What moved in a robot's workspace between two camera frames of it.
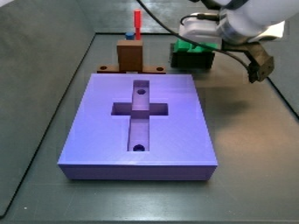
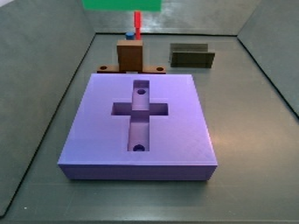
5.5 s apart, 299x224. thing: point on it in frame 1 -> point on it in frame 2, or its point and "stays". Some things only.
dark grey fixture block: x=191 y=60 stays
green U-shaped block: x=183 y=45 -> x=123 y=5
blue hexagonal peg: x=130 y=35 stays
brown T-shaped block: x=130 y=60 stays
